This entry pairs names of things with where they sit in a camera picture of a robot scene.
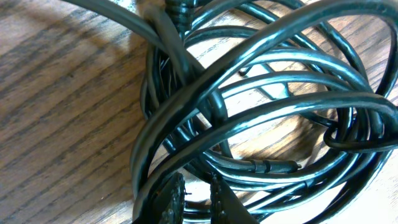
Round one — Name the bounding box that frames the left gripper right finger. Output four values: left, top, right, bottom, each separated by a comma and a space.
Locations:
210, 174, 259, 224

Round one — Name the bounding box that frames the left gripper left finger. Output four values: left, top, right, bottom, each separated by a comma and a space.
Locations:
132, 173, 185, 224

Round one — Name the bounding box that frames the black thin cable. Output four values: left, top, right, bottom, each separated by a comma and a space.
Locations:
139, 30, 398, 224

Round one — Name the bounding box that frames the black thick USB cable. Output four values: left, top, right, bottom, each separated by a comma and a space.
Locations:
62, 0, 398, 224

